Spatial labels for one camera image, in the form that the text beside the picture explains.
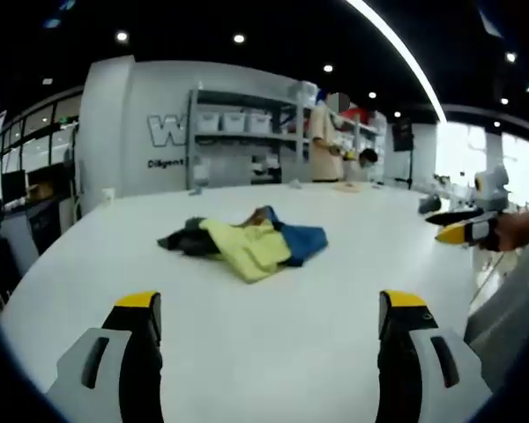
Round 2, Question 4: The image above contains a person's grey clothing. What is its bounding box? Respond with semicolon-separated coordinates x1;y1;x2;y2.
462;244;529;394

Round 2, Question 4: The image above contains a ceiling light strip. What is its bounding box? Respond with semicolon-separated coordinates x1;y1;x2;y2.
346;0;448;125

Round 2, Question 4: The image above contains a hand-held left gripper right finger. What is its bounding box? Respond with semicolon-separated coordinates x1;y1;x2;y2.
377;289;495;423

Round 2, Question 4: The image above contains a person's right hand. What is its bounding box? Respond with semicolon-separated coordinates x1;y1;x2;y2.
493;205;529;254

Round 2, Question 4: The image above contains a grey desk cabinet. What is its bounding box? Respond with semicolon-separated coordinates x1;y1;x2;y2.
0;201;74;270

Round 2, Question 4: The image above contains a cardboard box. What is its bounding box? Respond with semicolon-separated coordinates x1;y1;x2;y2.
26;182;55;198

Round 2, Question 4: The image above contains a yellow blue grey garment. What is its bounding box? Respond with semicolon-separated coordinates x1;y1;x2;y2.
157;204;330;284

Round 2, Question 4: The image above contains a black board on tripod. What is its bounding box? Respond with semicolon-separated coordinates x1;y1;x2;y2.
391;117;416;190

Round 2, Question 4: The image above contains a white storage bin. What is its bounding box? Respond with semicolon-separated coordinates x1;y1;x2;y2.
222;111;249;133
197;112;224;133
246;111;272;133

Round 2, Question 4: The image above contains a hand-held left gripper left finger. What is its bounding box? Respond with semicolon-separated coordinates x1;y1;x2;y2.
46;290;163;423

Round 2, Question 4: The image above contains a black monitor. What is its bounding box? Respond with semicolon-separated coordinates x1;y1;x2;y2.
0;169;27;204

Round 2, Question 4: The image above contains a dark grey rounded object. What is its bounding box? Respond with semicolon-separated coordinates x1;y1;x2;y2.
418;193;443;215

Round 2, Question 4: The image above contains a grey metal storage shelf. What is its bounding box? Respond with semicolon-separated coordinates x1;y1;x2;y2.
187;86;313;191

